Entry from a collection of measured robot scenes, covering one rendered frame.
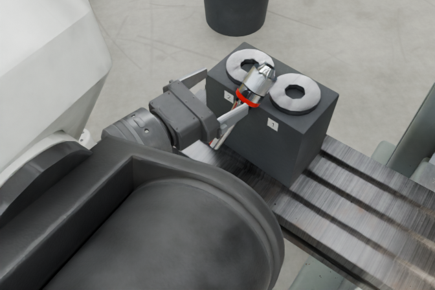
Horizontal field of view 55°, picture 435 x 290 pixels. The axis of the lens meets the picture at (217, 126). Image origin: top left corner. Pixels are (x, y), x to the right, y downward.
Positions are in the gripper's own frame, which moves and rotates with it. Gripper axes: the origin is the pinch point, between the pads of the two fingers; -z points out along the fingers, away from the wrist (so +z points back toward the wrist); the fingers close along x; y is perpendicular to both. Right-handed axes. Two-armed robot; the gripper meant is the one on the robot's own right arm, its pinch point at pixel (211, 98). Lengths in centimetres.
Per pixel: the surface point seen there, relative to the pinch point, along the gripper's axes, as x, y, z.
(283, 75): -1.7, 3.5, -15.4
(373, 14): 71, 120, -190
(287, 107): -7.4, 3.5, -10.5
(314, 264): -18, 100, -33
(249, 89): -2.5, 0.1, -6.1
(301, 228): -20.3, 23.5, -5.4
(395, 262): -35.6, 24.8, -14.4
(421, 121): -18, 33, -54
